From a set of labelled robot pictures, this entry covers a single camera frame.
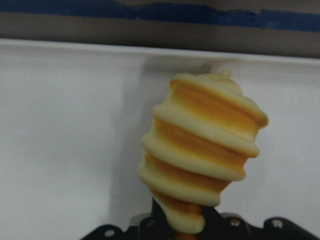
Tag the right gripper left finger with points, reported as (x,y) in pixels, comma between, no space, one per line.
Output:
(152,226)

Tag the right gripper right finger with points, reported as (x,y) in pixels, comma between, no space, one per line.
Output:
(231,226)

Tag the spiral bread roll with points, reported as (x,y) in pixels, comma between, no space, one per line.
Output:
(201,136)

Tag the white rectangular tray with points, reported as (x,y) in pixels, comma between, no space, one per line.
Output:
(72,117)

